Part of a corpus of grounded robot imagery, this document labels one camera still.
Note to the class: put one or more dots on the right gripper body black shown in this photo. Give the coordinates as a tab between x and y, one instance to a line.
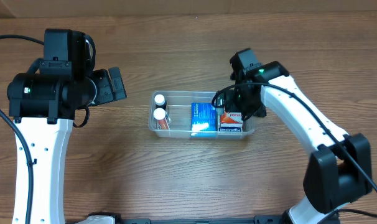
244	101

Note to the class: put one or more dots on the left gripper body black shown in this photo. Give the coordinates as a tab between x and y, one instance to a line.
107	88

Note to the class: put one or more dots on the red Panadol box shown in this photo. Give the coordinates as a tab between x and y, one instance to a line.
231	120

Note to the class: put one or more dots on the white Hansaplast plaster box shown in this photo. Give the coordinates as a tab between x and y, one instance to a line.
230	129

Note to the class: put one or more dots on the blue VapoDrops lozenge box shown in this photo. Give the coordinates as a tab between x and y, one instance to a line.
204	123

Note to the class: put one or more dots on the dark tube with white cap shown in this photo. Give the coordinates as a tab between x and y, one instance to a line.
160	101

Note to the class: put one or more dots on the orange tube with white cap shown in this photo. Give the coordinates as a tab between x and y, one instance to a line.
160	115

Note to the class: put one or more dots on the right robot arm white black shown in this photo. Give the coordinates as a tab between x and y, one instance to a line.
339	168

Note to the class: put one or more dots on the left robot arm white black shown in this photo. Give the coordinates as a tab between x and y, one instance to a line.
42	104

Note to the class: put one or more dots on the clear plastic container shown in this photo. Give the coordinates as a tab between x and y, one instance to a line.
179	110

